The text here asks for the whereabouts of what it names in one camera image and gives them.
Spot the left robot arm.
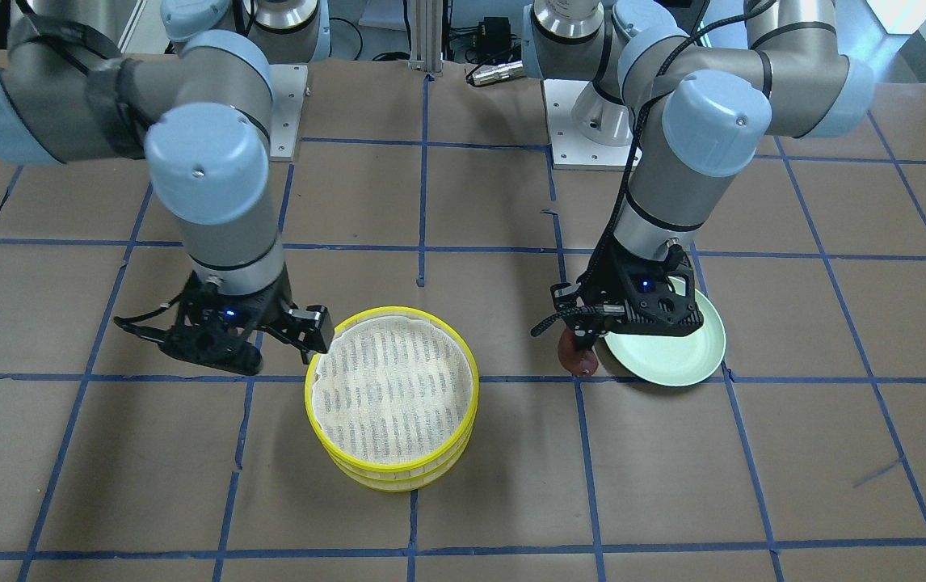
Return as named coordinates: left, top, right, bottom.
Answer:
left=522, top=1, right=876, bottom=348

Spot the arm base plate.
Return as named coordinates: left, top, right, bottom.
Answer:
left=543, top=78, right=633, bottom=171
left=270, top=64, right=310, bottom=162

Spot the silver flashlight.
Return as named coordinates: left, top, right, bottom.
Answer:
left=465, top=61, right=527, bottom=87

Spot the white steamer liner cloth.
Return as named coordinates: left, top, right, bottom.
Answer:
left=313, top=315, right=472, bottom=465

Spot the black box device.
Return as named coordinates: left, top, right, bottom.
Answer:
left=474, top=16, right=512, bottom=56

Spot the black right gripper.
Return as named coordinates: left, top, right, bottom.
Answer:
left=159, top=270, right=335, bottom=376

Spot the light green plate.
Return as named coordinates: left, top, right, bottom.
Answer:
left=604, top=289, right=726, bottom=387

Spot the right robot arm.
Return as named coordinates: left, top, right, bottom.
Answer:
left=0, top=11, right=335, bottom=375

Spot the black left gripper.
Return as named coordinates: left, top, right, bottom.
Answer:
left=552, top=240, right=705, bottom=352

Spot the aluminium frame post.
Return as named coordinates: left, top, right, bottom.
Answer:
left=405, top=1, right=447, bottom=77

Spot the brown bun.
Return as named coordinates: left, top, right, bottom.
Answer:
left=557, top=327, right=600, bottom=378

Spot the yellow steamer bottom layer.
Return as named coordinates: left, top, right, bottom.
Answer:
left=326, top=433, right=471, bottom=492

